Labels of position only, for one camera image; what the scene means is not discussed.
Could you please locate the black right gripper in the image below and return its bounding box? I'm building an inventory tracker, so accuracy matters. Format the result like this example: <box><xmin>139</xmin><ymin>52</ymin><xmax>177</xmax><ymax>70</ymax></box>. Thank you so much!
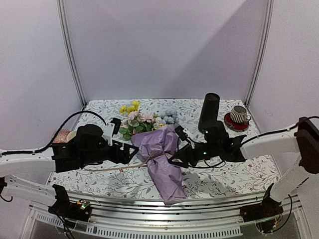
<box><xmin>168</xmin><ymin>142</ymin><xmax>221</xmax><ymax>169</ymax></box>

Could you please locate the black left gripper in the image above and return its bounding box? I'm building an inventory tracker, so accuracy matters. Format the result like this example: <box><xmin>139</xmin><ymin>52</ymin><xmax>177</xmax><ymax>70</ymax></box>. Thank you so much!
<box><xmin>81</xmin><ymin>140</ymin><xmax>139</xmax><ymax>166</ymax></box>

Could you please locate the flower bouquet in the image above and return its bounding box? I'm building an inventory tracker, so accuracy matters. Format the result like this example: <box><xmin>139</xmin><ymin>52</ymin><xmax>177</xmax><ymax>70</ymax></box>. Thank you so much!
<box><xmin>119</xmin><ymin>101</ymin><xmax>186</xmax><ymax>204</ymax></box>

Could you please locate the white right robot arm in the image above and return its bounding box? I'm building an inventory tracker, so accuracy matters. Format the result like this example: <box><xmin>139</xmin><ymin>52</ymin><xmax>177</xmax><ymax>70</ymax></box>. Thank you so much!
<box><xmin>168</xmin><ymin>117</ymin><xmax>319</xmax><ymax>217</ymax></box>

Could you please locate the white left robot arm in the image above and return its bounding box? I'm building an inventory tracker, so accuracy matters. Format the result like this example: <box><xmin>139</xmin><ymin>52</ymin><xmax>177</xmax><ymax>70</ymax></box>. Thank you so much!
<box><xmin>0</xmin><ymin>123</ymin><xmax>139</xmax><ymax>216</ymax></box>

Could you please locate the tall black vase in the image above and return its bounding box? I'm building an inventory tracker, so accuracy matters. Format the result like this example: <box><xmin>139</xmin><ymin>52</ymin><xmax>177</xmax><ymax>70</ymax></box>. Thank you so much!
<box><xmin>198</xmin><ymin>93</ymin><xmax>220</xmax><ymax>132</ymax></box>

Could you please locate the red round saucer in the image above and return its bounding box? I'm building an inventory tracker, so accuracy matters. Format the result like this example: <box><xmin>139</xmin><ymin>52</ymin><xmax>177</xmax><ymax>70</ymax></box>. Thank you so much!
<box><xmin>224</xmin><ymin>113</ymin><xmax>249</xmax><ymax>132</ymax></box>

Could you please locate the striped ceramic cup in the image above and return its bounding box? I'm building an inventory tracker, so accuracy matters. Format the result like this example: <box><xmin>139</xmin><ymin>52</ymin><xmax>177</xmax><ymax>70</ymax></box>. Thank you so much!
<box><xmin>230</xmin><ymin>106</ymin><xmax>251</xmax><ymax>123</ymax></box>

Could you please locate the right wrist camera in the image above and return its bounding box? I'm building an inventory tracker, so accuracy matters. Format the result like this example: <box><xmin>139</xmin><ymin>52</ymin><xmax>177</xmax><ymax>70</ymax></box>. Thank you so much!
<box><xmin>174</xmin><ymin>125</ymin><xmax>193</xmax><ymax>144</ymax></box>

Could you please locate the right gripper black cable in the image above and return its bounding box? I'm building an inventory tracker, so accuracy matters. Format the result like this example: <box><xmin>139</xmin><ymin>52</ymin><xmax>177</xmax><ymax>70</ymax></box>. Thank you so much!
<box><xmin>186</xmin><ymin>143</ymin><xmax>226</xmax><ymax>169</ymax></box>

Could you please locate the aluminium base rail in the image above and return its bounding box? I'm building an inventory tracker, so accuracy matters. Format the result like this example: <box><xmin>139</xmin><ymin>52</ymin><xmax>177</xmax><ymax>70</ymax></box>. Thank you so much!
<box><xmin>21</xmin><ymin>193</ymin><xmax>312</xmax><ymax>239</ymax></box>

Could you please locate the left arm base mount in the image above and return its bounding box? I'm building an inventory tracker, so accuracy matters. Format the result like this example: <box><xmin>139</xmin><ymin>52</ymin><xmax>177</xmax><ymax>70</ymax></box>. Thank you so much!
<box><xmin>48</xmin><ymin>184</ymin><xmax>92</xmax><ymax>222</ymax></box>

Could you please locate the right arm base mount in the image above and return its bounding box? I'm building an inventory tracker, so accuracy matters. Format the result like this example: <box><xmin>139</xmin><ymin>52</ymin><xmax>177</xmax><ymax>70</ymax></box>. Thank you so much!
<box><xmin>239</xmin><ymin>183</ymin><xmax>284</xmax><ymax>234</ymax></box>

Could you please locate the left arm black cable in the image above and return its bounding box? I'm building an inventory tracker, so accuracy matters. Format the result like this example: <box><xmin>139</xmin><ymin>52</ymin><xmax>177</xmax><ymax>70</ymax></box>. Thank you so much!
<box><xmin>0</xmin><ymin>111</ymin><xmax>108</xmax><ymax>156</ymax></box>

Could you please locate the left aluminium frame post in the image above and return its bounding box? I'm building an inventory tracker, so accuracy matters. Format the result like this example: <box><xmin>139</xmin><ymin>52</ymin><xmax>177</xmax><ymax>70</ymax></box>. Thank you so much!
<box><xmin>56</xmin><ymin>0</ymin><xmax>87</xmax><ymax>107</ymax></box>

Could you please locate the aluminium frame post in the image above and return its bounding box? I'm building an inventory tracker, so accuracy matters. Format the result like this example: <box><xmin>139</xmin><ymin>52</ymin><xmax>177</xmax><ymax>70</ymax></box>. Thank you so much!
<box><xmin>244</xmin><ymin>0</ymin><xmax>274</xmax><ymax>107</ymax></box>
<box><xmin>56</xmin><ymin>0</ymin><xmax>87</xmax><ymax>107</ymax></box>

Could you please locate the right aluminium frame post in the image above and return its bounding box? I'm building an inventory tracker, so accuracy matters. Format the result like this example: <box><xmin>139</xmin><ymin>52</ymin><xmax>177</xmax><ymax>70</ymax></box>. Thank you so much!
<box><xmin>244</xmin><ymin>0</ymin><xmax>274</xmax><ymax>107</ymax></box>

